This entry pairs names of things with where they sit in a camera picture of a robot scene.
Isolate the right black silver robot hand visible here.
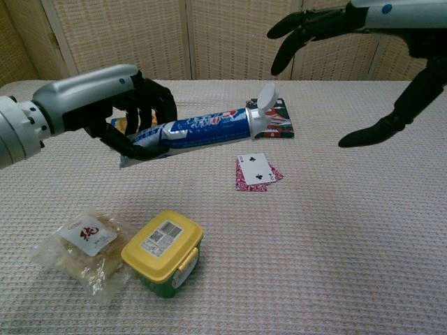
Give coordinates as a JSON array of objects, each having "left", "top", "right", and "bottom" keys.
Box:
[{"left": 267, "top": 0, "right": 447, "bottom": 148}]

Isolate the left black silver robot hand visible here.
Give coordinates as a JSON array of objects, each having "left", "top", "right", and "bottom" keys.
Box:
[{"left": 33, "top": 64, "right": 178, "bottom": 161}]

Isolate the blue white toothpaste tube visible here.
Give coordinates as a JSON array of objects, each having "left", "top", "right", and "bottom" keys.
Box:
[{"left": 119, "top": 82, "right": 280, "bottom": 169}]

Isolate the orange blue card box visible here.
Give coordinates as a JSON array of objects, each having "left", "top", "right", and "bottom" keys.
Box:
[{"left": 110, "top": 117, "right": 158, "bottom": 135}]

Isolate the woven folding screen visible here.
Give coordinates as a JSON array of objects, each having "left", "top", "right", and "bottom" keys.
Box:
[{"left": 0, "top": 0, "right": 447, "bottom": 88}]

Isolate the clear snack bag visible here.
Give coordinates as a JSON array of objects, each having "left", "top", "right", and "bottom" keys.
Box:
[{"left": 27, "top": 207, "right": 133, "bottom": 304}]

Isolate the dark red palace card box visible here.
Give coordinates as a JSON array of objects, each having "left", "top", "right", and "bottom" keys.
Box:
[{"left": 244, "top": 98, "right": 295, "bottom": 140}]

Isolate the yellow lidded green container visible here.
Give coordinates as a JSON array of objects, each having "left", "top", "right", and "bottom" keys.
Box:
[{"left": 120, "top": 209, "right": 205, "bottom": 299}]

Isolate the two of clubs playing card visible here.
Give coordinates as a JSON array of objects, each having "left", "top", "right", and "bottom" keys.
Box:
[{"left": 237, "top": 152, "right": 277, "bottom": 186}]

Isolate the beige woven tablecloth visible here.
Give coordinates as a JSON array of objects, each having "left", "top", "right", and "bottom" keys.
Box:
[{"left": 0, "top": 79, "right": 447, "bottom": 335}]

